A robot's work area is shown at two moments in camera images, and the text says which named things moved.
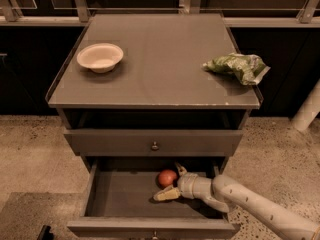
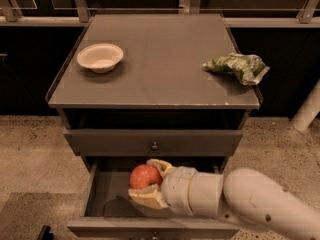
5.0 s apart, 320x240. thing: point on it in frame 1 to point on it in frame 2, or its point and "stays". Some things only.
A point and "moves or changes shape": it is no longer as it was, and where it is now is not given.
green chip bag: [248, 68] stays
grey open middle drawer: [121, 202] stays
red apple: [166, 177] moves or changes shape
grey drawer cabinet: [138, 94] stays
